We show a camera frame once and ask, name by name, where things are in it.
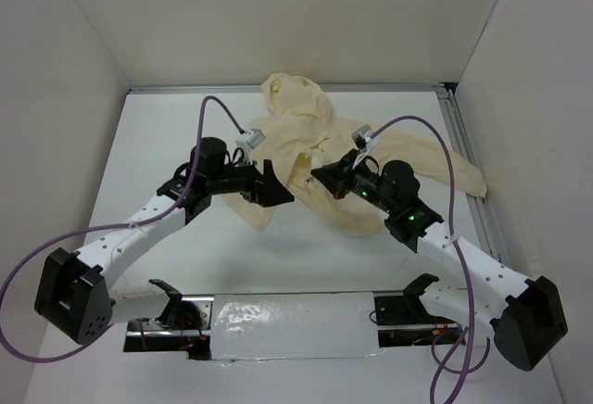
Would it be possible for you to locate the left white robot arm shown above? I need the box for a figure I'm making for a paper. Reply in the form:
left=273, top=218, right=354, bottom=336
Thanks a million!
left=34, top=129, right=295, bottom=345

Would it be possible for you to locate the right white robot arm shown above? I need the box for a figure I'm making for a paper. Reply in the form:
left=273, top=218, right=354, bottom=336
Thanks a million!
left=311, top=126, right=568, bottom=372

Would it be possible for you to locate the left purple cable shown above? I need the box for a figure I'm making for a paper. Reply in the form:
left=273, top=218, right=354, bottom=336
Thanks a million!
left=0, top=95, right=246, bottom=365

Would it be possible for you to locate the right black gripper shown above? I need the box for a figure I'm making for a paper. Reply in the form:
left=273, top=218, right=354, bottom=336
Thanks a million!
left=311, top=147, right=397, bottom=214

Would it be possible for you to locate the aluminium frame rail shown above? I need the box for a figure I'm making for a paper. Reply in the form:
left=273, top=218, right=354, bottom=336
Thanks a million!
left=125, top=81, right=504, bottom=257

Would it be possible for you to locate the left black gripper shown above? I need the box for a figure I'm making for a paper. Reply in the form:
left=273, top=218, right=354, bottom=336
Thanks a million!
left=208, top=152, right=294, bottom=208

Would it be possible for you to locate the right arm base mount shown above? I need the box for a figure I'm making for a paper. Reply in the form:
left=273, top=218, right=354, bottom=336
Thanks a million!
left=369, top=273, right=461, bottom=348

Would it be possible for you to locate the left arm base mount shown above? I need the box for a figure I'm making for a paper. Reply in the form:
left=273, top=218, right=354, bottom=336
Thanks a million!
left=123, top=278, right=214, bottom=360

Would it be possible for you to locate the cream yellow jacket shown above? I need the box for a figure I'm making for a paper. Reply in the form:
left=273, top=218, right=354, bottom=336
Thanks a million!
left=224, top=71, right=488, bottom=239

